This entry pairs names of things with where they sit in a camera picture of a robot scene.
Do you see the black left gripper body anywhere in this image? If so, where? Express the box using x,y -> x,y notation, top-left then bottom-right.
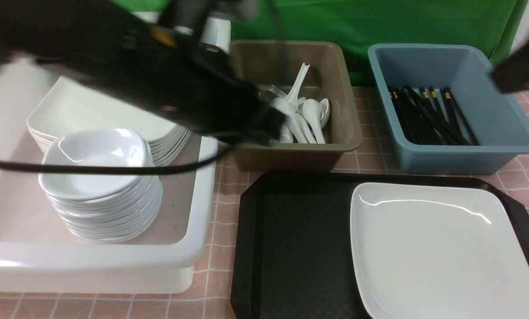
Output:
147,43 -> 286,144

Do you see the black serving tray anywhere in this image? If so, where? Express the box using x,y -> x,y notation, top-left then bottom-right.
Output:
230,171 -> 529,319

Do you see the blue plastic bin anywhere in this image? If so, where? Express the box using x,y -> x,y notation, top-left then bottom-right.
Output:
367,43 -> 529,175

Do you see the pink checkered tablecloth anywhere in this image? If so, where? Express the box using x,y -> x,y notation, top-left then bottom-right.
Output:
0,87 -> 529,319

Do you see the olive green plastic bin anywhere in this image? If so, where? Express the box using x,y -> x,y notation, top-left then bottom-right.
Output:
229,39 -> 363,172

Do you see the large white plastic tub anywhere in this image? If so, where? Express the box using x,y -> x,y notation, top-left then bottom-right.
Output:
0,61 -> 216,294

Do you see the green cloth backdrop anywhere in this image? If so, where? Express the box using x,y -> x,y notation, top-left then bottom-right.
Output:
109,0 -> 529,87

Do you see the stack of white square plates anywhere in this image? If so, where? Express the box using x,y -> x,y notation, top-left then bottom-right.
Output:
26,77 -> 192,166

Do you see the black chopsticks bundle in bin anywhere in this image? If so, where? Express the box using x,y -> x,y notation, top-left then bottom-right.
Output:
387,86 -> 480,147

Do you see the white soup spoons pile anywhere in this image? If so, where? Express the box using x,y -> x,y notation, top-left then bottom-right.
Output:
268,63 -> 331,144

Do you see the stack of small white bowls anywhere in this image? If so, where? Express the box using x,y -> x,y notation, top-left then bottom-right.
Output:
38,128 -> 163,244

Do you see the large white square plate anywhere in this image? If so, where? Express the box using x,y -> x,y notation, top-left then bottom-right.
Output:
350,182 -> 529,319

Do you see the small white bowl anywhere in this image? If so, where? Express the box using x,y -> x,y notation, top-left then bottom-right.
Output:
38,128 -> 154,201

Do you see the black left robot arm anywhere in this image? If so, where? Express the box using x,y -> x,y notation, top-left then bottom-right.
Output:
0,0 -> 286,145

